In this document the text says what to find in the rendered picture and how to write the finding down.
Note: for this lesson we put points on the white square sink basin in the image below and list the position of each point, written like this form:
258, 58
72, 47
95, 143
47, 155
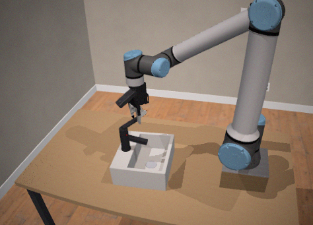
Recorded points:
144, 166

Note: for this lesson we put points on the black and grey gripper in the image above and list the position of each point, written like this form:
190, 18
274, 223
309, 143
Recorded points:
139, 99

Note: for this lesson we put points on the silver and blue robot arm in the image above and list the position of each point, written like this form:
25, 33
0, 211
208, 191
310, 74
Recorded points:
241, 146

